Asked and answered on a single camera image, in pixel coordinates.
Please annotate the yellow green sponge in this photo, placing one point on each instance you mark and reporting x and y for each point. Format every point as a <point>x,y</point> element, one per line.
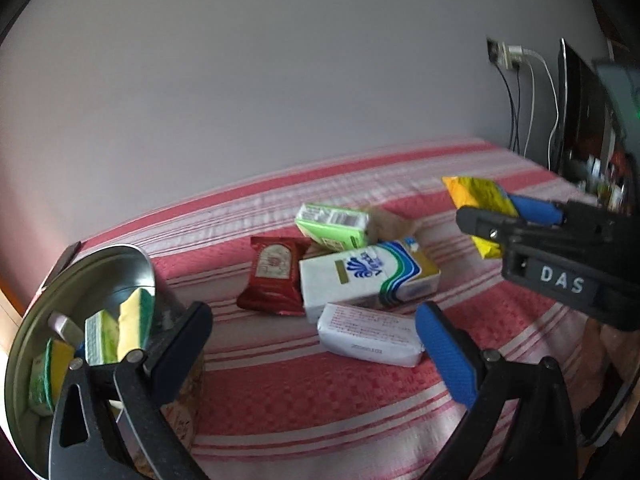
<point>134,322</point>
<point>47,376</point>

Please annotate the red striped bedspread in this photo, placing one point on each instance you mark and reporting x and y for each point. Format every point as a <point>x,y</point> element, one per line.
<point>274,404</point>

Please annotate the green barcode tissue pack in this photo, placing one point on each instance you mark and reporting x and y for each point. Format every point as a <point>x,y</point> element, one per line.
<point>334,228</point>

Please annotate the brown snack packet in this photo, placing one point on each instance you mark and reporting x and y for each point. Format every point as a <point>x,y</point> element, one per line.
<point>385,226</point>

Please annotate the white wall power strip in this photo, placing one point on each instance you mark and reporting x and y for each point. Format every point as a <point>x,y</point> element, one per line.
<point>504,55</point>

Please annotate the person's right hand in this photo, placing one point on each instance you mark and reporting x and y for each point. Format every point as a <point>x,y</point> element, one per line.
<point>603,345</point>

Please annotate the yellow snack packet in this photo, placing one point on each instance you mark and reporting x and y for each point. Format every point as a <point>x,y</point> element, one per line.
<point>479,193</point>

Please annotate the round metal tin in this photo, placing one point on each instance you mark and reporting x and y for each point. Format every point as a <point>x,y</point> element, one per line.
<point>101,280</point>

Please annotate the green tea tissue pack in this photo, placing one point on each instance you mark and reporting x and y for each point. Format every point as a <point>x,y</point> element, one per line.
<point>101,339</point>

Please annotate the black smartphone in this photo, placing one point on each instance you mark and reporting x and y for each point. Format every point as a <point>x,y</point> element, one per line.
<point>64,260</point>

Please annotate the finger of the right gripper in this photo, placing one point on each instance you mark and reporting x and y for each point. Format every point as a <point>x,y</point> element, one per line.
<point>499,229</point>
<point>538,211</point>

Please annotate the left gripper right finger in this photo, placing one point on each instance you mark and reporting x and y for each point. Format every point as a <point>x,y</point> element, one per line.
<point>541,440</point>

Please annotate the white red tissue pack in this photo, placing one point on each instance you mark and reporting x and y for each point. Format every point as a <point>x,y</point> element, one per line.
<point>66,329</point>

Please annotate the white blue Vinda tissue pack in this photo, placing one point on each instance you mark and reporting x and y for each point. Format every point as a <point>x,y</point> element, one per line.
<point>384,275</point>

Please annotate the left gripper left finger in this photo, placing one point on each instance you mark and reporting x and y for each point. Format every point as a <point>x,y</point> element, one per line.
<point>85,442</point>

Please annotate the blue cloth bundle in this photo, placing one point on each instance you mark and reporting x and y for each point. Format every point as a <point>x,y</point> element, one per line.
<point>80,352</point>

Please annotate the black television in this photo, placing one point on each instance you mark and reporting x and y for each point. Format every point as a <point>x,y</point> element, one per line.
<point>590,153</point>

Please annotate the red snack packet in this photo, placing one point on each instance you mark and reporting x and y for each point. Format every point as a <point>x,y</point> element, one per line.
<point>274,283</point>

